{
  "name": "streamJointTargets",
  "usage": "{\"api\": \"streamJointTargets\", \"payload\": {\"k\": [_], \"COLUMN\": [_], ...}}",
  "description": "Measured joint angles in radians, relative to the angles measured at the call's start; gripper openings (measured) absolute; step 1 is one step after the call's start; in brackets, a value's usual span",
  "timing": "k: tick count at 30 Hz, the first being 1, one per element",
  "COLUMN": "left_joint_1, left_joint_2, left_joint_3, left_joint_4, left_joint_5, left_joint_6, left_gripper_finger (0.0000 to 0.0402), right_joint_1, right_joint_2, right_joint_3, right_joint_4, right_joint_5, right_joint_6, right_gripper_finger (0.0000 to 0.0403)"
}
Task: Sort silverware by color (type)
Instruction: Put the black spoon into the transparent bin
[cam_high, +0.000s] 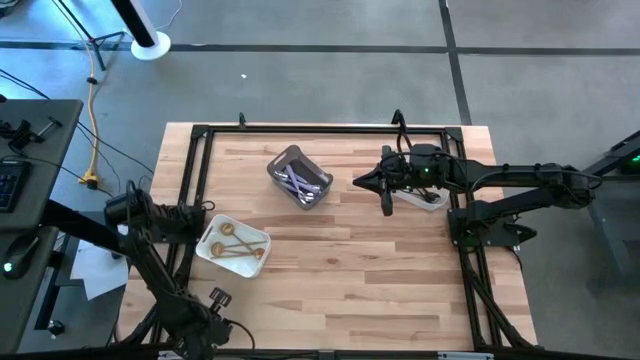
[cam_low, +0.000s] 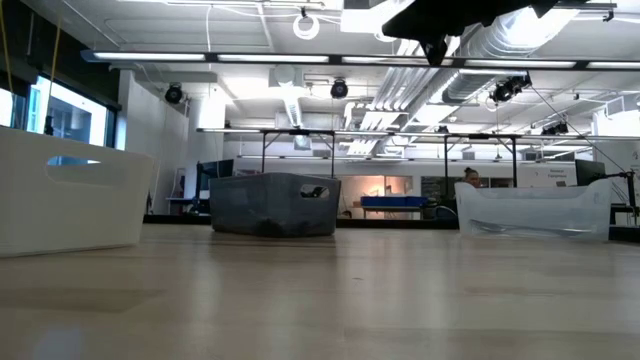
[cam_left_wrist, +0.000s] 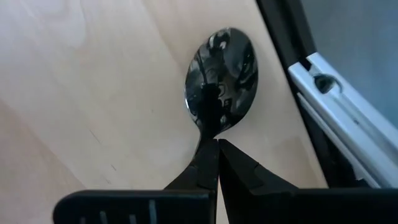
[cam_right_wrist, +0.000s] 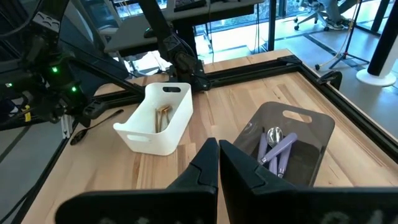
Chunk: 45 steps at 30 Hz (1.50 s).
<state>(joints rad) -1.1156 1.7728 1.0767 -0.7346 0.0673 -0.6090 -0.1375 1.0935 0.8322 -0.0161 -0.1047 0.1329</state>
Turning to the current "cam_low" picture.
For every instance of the clear plastic bin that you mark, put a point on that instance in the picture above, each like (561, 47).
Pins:
(530, 210)

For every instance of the person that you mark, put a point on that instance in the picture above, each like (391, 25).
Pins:
(471, 177)

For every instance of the large window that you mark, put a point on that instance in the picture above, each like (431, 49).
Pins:
(70, 117)

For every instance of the dark blue office chair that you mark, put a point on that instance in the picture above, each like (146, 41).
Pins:
(445, 214)

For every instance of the black gantry frame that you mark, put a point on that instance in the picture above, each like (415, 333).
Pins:
(480, 135)
(333, 150)

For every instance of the grey plastic bin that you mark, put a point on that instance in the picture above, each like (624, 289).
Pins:
(270, 205)

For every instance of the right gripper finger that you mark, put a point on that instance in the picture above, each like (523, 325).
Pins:
(412, 15)
(407, 32)

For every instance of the silver ventilation duct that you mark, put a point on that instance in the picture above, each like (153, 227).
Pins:
(470, 87)

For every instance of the blue storage bins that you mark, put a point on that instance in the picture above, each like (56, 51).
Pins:
(395, 202)

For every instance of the white ceiling light strip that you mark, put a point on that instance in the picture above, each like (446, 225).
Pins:
(230, 130)

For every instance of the white plastic bin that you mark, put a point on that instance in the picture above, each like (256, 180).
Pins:
(70, 215)

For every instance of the black monitor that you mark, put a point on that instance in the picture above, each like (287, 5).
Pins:
(590, 170)
(215, 172)

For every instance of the black ceiling camera cluster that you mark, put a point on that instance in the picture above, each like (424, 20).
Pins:
(507, 90)

